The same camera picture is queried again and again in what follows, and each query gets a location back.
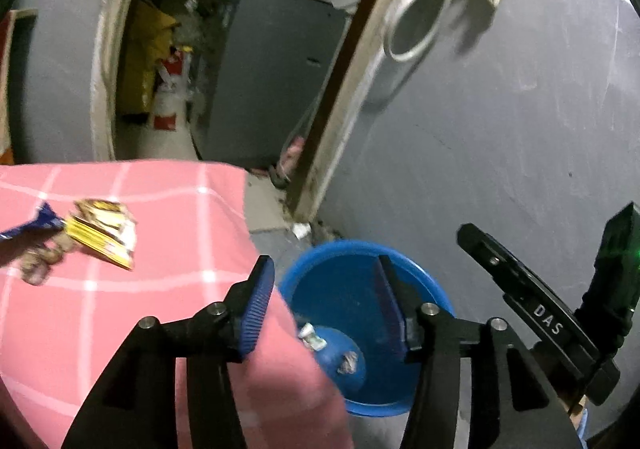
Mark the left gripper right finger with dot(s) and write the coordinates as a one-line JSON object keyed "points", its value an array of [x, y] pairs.
{"points": [[513, 405]]}

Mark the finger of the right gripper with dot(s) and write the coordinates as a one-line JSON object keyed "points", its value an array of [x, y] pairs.
{"points": [[608, 306], [585, 369]]}

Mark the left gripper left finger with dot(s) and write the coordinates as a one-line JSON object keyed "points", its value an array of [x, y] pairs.
{"points": [[133, 403]]}

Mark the yellow green wrapper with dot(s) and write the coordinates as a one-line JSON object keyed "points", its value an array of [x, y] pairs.
{"points": [[106, 228]]}

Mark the blue white wrapper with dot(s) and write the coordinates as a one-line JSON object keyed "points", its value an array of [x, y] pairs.
{"points": [[311, 339]]}

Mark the paper trash pile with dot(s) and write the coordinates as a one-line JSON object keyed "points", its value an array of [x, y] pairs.
{"points": [[36, 262]]}

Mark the pink checked tablecloth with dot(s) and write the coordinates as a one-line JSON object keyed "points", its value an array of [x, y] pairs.
{"points": [[192, 245]]}

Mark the blue plastic bucket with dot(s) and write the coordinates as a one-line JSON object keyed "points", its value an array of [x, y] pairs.
{"points": [[338, 288]]}

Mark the grey washing machine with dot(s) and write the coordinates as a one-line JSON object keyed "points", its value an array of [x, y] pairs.
{"points": [[263, 66]]}

